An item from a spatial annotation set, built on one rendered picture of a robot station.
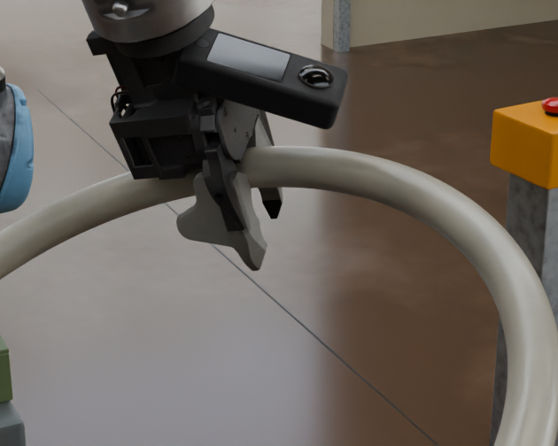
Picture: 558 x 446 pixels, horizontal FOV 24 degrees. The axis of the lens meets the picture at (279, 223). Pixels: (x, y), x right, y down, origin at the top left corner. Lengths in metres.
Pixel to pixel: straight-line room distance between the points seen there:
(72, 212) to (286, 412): 2.18
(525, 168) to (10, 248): 0.92
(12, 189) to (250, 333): 2.04
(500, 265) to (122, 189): 0.31
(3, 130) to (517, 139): 0.67
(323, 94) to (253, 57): 0.06
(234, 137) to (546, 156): 0.84
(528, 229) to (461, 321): 1.80
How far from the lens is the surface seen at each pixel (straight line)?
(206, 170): 0.90
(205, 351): 3.38
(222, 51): 0.88
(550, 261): 1.78
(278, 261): 3.88
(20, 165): 1.47
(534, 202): 1.76
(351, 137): 4.96
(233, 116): 0.91
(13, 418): 1.48
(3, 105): 1.49
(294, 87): 0.87
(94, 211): 0.96
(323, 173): 0.90
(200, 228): 0.95
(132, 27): 0.84
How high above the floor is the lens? 1.61
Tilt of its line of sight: 23 degrees down
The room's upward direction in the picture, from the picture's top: straight up
